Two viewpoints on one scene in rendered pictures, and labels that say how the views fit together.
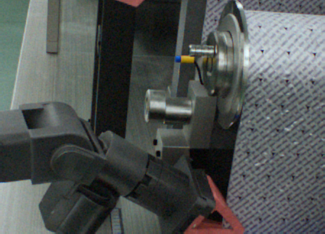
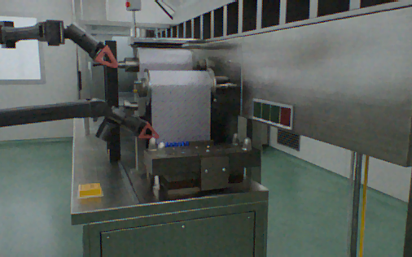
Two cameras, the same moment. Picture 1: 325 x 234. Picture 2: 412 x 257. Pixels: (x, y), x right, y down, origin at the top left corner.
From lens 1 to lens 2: 73 cm
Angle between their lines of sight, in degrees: 17
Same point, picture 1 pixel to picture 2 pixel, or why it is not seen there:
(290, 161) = (168, 111)
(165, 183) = (131, 119)
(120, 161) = (116, 112)
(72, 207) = (103, 128)
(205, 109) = (142, 102)
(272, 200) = (165, 124)
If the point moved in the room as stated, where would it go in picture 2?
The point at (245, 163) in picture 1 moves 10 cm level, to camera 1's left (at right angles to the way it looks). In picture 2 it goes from (155, 112) to (128, 113)
